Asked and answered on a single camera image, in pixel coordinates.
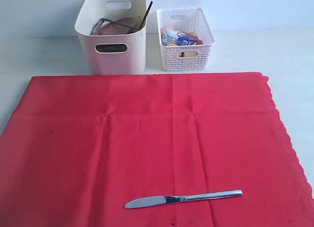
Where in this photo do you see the blue white milk carton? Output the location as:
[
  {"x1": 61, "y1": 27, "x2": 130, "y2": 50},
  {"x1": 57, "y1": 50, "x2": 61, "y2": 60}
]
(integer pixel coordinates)
[{"x1": 161, "y1": 29, "x2": 198, "y2": 46}]

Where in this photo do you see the brown wooden plate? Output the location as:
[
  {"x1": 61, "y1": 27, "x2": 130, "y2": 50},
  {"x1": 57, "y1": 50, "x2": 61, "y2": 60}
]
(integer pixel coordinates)
[{"x1": 94, "y1": 17, "x2": 143, "y2": 52}]

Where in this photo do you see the wooden chopstick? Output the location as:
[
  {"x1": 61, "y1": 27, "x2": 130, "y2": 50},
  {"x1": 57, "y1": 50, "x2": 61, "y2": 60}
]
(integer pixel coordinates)
[
  {"x1": 131, "y1": 1, "x2": 153, "y2": 32},
  {"x1": 100, "y1": 18, "x2": 139, "y2": 31}
]

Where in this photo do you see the wooden spoon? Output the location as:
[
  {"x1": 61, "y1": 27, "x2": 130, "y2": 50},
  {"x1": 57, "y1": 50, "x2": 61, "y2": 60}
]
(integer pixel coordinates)
[{"x1": 91, "y1": 19, "x2": 104, "y2": 35}]

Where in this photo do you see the cream plastic bin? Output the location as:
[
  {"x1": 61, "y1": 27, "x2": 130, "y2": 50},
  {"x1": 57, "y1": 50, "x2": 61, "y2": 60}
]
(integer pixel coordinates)
[{"x1": 75, "y1": 0, "x2": 146, "y2": 75}]

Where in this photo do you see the white perforated plastic basket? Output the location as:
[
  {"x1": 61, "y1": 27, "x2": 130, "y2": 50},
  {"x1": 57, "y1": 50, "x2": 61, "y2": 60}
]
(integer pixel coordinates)
[{"x1": 157, "y1": 8, "x2": 215, "y2": 72}]

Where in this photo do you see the red table cloth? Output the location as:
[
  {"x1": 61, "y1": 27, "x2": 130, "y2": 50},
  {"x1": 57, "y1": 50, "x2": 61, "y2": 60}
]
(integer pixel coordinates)
[{"x1": 0, "y1": 73, "x2": 314, "y2": 227}]

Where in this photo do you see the silver table knife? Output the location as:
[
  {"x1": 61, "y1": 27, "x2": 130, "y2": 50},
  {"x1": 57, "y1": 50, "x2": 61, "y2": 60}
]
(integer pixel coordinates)
[{"x1": 124, "y1": 190, "x2": 243, "y2": 209}]

